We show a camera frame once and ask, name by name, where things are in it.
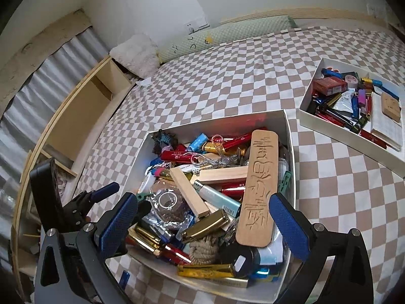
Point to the blue lighter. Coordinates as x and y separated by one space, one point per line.
125 278

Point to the long pale green pillow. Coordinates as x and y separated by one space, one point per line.
221 34

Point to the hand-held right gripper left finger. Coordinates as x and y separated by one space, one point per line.
117 224

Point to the fluffy white pillow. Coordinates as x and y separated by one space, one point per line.
136 53

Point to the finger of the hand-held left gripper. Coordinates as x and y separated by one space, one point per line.
109 190
144 210

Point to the shallow white cardboard tray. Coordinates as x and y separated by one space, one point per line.
332 133

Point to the white paper scrap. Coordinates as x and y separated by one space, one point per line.
144 82

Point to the large white cardboard box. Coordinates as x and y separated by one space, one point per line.
288 152

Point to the pile of assorted small goods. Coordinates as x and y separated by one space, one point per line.
171 202

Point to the beige curtain valance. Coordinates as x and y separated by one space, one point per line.
38 53

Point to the heap of mixed trinkets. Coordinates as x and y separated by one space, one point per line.
341 101

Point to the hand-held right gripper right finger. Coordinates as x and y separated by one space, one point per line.
288 224

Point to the white wall socket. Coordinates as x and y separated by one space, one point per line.
196 25

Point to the large carved wooden tag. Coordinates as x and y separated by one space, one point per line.
258 190

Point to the square wooden stick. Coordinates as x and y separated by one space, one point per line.
189 193

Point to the grey curtain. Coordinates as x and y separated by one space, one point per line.
47 79

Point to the checkered bed sheet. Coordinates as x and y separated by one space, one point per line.
237 79

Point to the wooden bedside shelf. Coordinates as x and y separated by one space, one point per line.
63 133

